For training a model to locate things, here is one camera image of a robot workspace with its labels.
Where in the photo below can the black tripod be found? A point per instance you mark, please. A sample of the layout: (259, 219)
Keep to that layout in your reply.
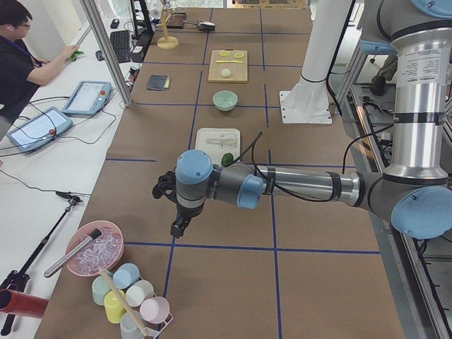
(17, 280)

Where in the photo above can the white steamed bun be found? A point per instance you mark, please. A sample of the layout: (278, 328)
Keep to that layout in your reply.
(225, 73)

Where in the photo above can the white cup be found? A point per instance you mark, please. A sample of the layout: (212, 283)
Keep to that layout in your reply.
(139, 292)

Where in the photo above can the white plastic spoon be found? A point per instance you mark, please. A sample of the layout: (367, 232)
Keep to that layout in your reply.
(222, 142)

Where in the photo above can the pink cup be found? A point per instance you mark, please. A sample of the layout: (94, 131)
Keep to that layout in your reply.
(155, 310)

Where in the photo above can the green cup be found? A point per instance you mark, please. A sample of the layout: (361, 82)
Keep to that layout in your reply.
(99, 290)

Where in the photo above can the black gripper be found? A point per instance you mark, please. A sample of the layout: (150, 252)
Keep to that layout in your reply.
(186, 213)

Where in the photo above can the mint green bowl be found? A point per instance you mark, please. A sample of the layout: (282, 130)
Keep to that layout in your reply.
(225, 100)

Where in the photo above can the blue cup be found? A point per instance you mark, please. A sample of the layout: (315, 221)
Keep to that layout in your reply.
(126, 275)

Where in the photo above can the metal cylinder tool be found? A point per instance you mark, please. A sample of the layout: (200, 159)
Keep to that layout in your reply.
(65, 259)

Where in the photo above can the wooden mug tree stand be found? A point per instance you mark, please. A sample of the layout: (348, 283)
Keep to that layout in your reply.
(167, 41)

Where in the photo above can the grey folded cloth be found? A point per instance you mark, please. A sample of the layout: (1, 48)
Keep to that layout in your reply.
(158, 82)

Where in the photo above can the bamboo cutting board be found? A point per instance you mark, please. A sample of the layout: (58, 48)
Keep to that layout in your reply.
(239, 71)

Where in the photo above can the far teach pendant tablet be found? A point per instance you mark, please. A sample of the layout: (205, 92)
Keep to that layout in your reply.
(88, 98)

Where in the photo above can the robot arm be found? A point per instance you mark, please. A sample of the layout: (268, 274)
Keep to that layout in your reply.
(411, 193)

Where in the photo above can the red cylinder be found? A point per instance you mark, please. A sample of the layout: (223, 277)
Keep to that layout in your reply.
(22, 304)

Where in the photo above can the pink bowl with ice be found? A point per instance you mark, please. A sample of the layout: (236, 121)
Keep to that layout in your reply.
(104, 252)

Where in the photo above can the metal scoop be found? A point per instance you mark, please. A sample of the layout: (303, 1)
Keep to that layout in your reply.
(202, 25)

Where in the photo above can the white bear tray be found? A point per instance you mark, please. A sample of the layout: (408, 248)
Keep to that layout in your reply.
(214, 151)

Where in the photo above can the yellow cup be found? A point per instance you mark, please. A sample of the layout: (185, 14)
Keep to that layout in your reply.
(114, 309)

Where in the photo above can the dark wooden tray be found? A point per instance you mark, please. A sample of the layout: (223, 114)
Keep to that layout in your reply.
(176, 20)

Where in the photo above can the seated person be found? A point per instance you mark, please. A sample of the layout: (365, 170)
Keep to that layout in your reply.
(21, 72)

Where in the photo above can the aluminium frame post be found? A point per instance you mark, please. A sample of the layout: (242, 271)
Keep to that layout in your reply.
(102, 38)

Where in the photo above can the grey cup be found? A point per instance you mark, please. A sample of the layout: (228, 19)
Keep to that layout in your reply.
(129, 329)

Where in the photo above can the black keyboard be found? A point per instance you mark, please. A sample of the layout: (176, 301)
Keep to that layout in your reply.
(120, 41)

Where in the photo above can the teach pendant tablet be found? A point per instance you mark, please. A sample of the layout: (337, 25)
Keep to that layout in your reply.
(88, 98)
(39, 130)

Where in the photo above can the near teach pendant tablet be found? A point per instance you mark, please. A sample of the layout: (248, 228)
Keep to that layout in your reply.
(39, 130)

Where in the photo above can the green clamp tool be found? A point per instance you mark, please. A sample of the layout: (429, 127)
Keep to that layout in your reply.
(75, 55)

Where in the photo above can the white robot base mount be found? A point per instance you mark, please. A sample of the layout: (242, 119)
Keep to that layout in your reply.
(307, 102)

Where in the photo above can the yellow plastic knife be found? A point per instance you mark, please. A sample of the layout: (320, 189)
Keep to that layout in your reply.
(220, 61)

